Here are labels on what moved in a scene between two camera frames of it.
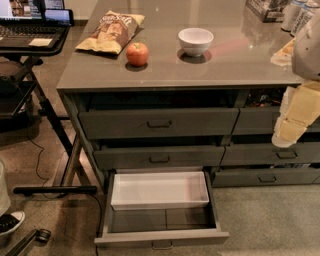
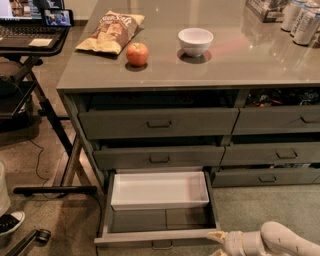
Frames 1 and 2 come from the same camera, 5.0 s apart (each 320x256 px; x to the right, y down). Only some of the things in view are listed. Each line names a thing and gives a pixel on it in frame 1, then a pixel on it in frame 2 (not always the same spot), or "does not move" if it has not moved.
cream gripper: x=307 y=55 → x=234 y=242
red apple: x=137 y=54 does not move
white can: x=290 y=14 does not move
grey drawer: x=157 y=123 does not move
